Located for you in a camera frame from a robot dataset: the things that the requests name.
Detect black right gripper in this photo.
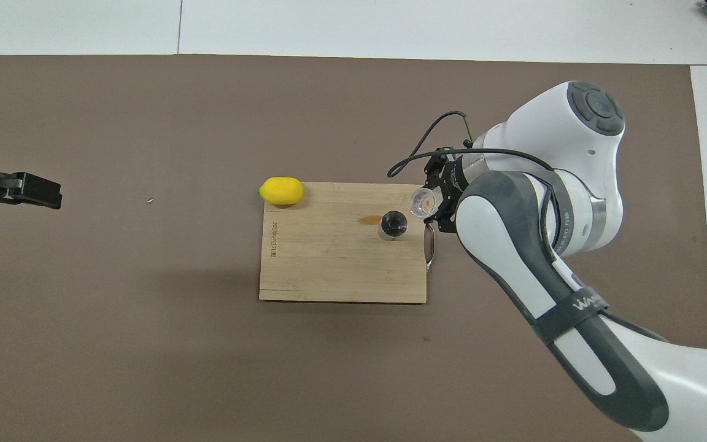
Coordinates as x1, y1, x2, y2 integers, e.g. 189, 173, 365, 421
425, 147, 471, 234

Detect wooden cutting board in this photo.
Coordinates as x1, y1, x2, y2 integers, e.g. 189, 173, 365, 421
259, 182, 437, 304

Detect yellow lemon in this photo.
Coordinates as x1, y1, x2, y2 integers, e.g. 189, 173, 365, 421
259, 177, 305, 206

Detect steel double jigger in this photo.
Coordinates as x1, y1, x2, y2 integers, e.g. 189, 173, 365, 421
378, 210, 409, 242

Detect brown table mat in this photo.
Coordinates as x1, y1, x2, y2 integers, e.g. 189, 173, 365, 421
0, 54, 707, 442

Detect clear glass cup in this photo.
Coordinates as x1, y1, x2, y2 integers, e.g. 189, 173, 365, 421
409, 187, 438, 219

